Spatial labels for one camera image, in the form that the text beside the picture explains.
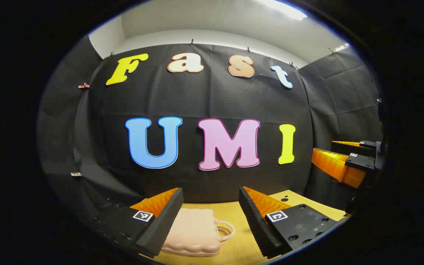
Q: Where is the black backdrop cloth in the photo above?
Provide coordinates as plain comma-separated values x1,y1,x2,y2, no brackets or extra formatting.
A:
36,35,384,221

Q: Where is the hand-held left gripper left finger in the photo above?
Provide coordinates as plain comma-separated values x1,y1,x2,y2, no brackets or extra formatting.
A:
87,188,184,258

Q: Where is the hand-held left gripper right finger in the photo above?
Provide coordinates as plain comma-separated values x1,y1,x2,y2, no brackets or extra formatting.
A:
238,186,339,259

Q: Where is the pink quilted suitcase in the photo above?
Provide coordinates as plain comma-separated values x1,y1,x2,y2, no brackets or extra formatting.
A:
160,208,236,257

